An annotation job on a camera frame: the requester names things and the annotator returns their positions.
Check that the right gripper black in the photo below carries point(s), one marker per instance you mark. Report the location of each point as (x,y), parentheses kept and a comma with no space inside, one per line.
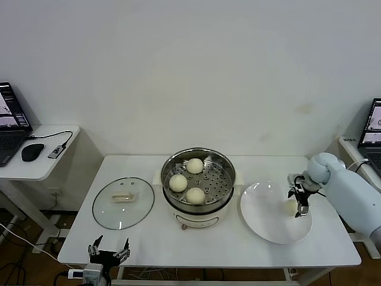
(303,196)

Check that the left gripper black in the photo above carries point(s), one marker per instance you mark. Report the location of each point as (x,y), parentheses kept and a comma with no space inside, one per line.
(105,257)

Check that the white steamed baozi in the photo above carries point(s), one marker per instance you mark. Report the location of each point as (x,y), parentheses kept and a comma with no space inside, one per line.
(195,166)
(288,208)
(195,196)
(178,183)

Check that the round glass pot lid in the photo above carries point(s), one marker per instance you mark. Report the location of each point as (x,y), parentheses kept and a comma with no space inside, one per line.
(125,211)

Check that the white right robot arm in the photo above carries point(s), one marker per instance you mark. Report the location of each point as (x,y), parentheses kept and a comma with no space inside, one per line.
(348,196)

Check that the stainless steel steamer basket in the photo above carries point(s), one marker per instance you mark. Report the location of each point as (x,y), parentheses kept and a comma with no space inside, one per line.
(217,184)

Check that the round white plate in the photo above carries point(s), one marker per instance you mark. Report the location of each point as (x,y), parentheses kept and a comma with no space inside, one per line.
(265,214)

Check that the white usb hub box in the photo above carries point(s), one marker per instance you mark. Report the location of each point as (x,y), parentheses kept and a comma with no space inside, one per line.
(76,273)

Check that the small printed table sticker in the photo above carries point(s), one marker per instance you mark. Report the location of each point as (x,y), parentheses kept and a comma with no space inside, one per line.
(349,140)

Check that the white side table with mouse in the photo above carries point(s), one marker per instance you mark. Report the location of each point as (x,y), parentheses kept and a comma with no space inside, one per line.
(44,169)

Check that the black laptop with pale screen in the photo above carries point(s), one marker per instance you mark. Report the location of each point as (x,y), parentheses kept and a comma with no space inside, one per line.
(372,128)

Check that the small grey usb dongle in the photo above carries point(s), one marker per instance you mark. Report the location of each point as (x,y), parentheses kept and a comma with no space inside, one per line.
(56,152)

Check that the black computer mouse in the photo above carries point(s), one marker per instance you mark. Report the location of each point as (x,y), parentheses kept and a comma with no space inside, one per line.
(31,152)

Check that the black laptop with dark screen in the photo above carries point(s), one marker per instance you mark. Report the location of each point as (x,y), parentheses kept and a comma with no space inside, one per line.
(10,131)

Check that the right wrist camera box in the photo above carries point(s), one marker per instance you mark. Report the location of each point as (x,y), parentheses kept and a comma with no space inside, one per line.
(296,180)

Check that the white main table frame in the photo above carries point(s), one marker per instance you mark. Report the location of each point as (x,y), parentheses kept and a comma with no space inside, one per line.
(178,282)

